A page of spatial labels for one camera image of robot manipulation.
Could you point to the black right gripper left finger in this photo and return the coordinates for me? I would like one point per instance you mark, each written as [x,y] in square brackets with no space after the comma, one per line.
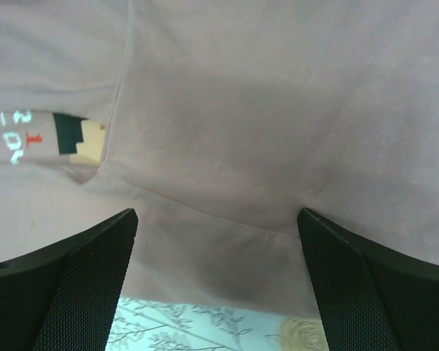
[64,296]

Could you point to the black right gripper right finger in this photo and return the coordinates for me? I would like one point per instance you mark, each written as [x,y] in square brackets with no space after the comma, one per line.
[369,297]

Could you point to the pink graphic t-shirt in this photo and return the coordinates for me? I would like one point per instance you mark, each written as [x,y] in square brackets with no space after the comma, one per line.
[217,122]

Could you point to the floral patterned table mat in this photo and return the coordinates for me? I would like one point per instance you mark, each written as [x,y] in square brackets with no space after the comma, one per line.
[147,325]

